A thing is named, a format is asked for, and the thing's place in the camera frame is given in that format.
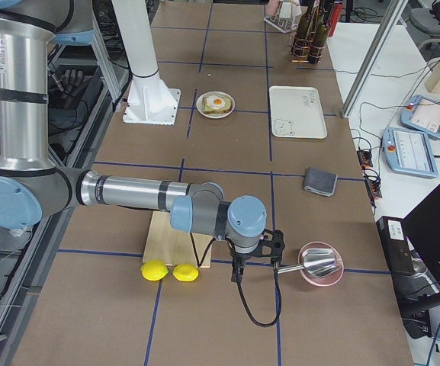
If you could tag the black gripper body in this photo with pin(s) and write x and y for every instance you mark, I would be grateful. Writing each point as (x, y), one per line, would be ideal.
(238, 262)

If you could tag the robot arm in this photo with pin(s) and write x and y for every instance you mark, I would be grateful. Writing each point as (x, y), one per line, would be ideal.
(33, 187)

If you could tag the cream bear tray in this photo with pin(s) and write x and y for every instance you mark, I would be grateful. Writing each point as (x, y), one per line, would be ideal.
(296, 112)

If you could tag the metal scoop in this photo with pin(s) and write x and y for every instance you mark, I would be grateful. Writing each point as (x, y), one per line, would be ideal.
(316, 262)

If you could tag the pink bowl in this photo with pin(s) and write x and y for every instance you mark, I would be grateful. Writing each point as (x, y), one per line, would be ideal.
(329, 280)

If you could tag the grey folded cloth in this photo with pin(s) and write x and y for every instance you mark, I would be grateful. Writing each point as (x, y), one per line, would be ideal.
(320, 182)

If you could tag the yellow lemon right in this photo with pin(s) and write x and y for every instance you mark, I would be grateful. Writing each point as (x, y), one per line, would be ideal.
(185, 272)

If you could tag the yellow lemon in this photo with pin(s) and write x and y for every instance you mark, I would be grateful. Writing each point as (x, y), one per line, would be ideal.
(185, 272)
(154, 270)

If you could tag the wooden cutting board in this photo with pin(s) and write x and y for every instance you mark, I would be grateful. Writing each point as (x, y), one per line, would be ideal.
(172, 247)

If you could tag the yellow lemon left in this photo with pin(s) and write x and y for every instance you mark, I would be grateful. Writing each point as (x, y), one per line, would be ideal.
(154, 270)

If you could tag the bottom bread slice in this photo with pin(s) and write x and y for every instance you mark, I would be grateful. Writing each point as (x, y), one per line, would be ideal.
(208, 110)

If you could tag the white round plate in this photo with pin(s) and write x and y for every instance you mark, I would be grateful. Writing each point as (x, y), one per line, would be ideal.
(199, 104)

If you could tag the black laptop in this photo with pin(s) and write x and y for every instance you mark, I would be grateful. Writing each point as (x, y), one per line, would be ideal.
(433, 236)

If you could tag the fried egg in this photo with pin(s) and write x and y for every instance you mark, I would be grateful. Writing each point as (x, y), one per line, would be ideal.
(215, 102)

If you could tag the teach pendant near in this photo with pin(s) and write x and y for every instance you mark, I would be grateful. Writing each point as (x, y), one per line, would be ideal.
(409, 152)

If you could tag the teach pendant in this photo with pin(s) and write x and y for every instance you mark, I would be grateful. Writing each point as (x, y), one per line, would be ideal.
(409, 152)
(422, 114)

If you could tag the dark green wine bottle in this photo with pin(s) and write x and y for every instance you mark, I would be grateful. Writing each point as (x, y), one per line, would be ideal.
(319, 40)

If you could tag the teach pendant far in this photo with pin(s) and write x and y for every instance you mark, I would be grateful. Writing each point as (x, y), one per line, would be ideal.
(422, 114)

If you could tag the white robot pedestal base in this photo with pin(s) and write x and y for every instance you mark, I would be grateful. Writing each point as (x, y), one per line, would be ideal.
(149, 101)

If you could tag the copper wire bottle rack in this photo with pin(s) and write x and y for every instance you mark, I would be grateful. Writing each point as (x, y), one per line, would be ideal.
(305, 51)

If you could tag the aluminium frame post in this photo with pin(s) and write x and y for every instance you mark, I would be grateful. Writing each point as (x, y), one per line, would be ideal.
(385, 29)

